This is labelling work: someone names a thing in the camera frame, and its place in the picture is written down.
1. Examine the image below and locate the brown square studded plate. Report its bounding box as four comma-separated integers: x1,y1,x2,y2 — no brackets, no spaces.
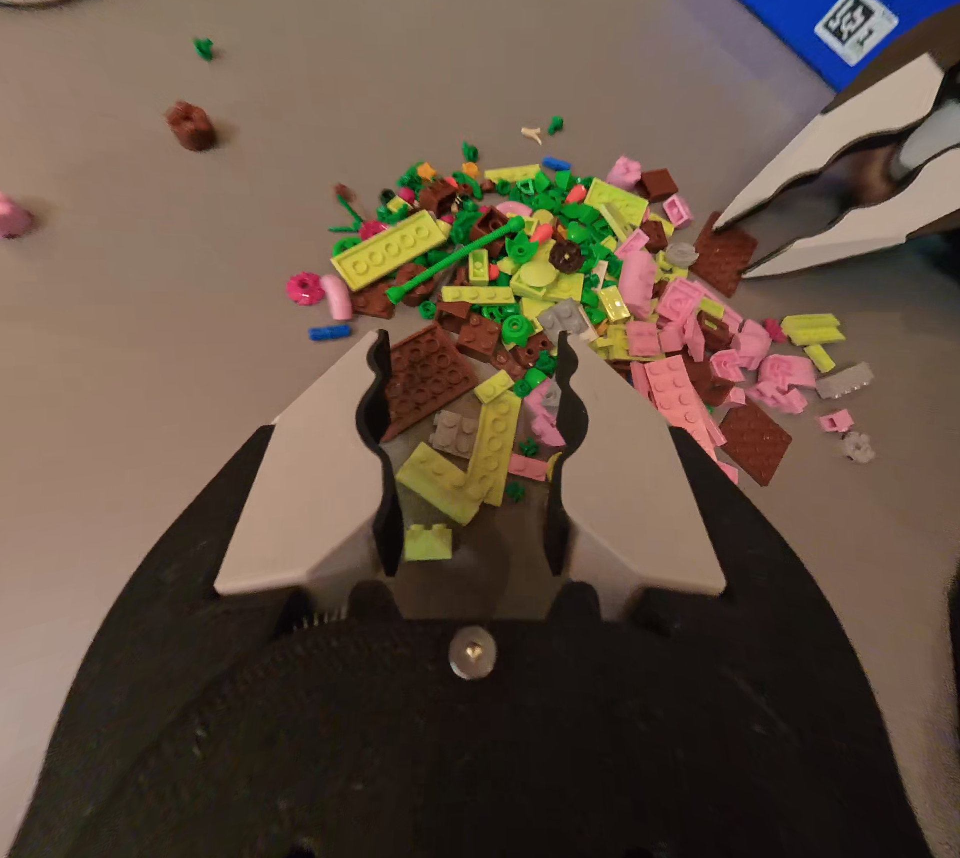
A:
718,399,794,486
690,212,759,297

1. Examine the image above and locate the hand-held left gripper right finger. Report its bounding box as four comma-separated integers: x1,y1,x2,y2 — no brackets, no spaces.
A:
543,332,728,623

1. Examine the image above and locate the small lime brick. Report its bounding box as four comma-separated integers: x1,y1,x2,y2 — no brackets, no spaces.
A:
403,524,455,561

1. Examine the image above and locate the small brown brick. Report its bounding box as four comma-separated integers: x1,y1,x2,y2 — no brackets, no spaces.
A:
165,101,219,152

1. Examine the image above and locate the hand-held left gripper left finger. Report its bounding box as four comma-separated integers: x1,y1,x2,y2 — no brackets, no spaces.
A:
213,329,406,595

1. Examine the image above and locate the pile of mixed toy bricks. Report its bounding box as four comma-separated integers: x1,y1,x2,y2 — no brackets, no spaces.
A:
285,153,849,507

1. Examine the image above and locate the lime studded plate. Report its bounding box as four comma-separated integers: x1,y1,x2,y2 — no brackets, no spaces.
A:
396,442,485,525

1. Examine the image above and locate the brown rectangular plate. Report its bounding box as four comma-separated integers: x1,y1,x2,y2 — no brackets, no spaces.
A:
381,322,480,443

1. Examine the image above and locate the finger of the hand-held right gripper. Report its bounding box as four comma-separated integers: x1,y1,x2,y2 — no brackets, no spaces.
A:
738,148,960,281
711,52,950,234

